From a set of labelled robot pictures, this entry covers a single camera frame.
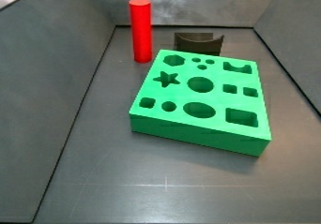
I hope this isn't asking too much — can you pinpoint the red cylinder peg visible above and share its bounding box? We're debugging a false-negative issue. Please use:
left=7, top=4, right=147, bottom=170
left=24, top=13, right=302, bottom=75
left=130, top=0, right=151, bottom=63

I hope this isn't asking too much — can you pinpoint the green shape sorter board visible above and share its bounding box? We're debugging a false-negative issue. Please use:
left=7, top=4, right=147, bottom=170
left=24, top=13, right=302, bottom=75
left=130, top=50, right=272, bottom=157

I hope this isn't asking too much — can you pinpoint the black curved cradle stand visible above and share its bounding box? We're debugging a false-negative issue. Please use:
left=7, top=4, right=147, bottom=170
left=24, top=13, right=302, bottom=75
left=174, top=32, right=225, bottom=56

